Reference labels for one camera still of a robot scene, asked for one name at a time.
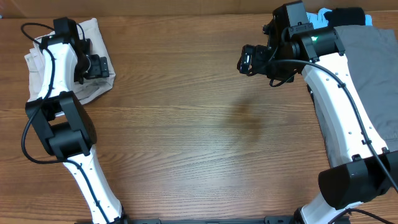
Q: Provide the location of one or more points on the grey shorts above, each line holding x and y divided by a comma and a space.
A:
372, 63

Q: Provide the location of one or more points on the beige shorts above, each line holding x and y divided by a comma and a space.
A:
91, 89

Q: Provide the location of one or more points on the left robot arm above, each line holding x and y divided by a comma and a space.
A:
60, 121

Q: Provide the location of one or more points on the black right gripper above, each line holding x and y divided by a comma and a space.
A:
258, 53

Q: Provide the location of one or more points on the light blue garment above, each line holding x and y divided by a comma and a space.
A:
318, 19

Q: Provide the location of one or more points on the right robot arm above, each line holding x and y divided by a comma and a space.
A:
361, 165

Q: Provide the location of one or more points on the black garment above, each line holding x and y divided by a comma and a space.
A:
346, 17

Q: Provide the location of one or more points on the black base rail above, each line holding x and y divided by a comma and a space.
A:
211, 221

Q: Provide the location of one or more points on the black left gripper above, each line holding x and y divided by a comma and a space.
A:
101, 67

